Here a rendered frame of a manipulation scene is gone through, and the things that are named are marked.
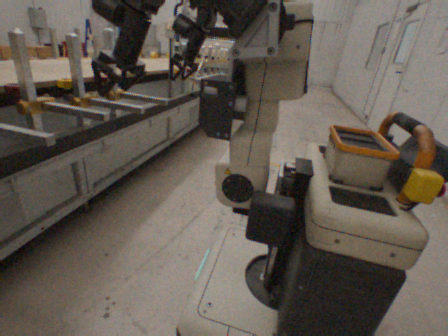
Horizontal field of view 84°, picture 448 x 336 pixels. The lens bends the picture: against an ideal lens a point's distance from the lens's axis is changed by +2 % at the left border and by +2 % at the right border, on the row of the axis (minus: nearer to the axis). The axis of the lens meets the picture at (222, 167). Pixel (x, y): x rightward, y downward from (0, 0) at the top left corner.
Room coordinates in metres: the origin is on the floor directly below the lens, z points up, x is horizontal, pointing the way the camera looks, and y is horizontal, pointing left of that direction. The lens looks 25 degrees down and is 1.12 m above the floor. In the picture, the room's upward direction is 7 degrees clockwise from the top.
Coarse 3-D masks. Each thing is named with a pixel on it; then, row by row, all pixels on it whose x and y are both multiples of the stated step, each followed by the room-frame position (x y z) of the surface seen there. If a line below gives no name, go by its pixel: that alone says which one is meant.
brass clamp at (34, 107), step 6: (18, 102) 0.91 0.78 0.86; (24, 102) 0.92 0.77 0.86; (30, 102) 0.93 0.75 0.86; (36, 102) 0.95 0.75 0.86; (54, 102) 1.03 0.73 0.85; (18, 108) 0.91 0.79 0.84; (24, 108) 0.90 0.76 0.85; (30, 108) 0.91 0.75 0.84; (36, 108) 0.94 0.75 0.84; (42, 108) 0.97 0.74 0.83; (24, 114) 0.90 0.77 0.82; (30, 114) 0.92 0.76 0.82
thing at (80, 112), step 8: (48, 104) 0.96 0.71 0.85; (56, 104) 0.97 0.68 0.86; (56, 112) 0.95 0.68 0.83; (64, 112) 0.95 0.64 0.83; (72, 112) 0.94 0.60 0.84; (80, 112) 0.93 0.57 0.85; (88, 112) 0.92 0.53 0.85; (96, 112) 0.92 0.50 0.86; (104, 112) 0.93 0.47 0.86; (104, 120) 0.91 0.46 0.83
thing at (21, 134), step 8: (0, 128) 0.70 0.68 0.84; (8, 128) 0.70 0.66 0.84; (16, 128) 0.71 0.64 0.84; (24, 128) 0.71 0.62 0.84; (0, 136) 0.70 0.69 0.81; (8, 136) 0.69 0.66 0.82; (16, 136) 0.69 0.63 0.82; (24, 136) 0.68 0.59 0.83; (32, 136) 0.67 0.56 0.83; (40, 136) 0.67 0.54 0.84; (48, 136) 0.67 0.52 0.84; (40, 144) 0.67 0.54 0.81; (48, 144) 0.67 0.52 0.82
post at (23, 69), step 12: (12, 36) 0.93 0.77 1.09; (24, 36) 0.96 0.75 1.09; (12, 48) 0.93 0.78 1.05; (24, 48) 0.95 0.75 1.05; (24, 60) 0.94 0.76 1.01; (24, 72) 0.93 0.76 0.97; (24, 84) 0.93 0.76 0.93; (24, 96) 0.93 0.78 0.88; (36, 96) 0.96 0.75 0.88; (36, 120) 0.94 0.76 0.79
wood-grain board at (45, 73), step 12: (12, 60) 1.80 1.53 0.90; (36, 60) 1.96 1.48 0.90; (48, 60) 2.06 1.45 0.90; (60, 60) 2.16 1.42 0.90; (84, 60) 2.38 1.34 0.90; (144, 60) 3.22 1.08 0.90; (156, 60) 3.47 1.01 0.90; (0, 72) 1.29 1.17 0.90; (12, 72) 1.32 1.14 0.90; (36, 72) 1.41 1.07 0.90; (48, 72) 1.45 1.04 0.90; (60, 72) 1.50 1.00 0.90; (84, 72) 1.61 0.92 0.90; (120, 72) 1.81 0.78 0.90; (156, 72) 2.21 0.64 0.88; (168, 72) 2.43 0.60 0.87; (0, 84) 1.01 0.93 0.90; (36, 84) 1.14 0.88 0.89; (48, 84) 1.20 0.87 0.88
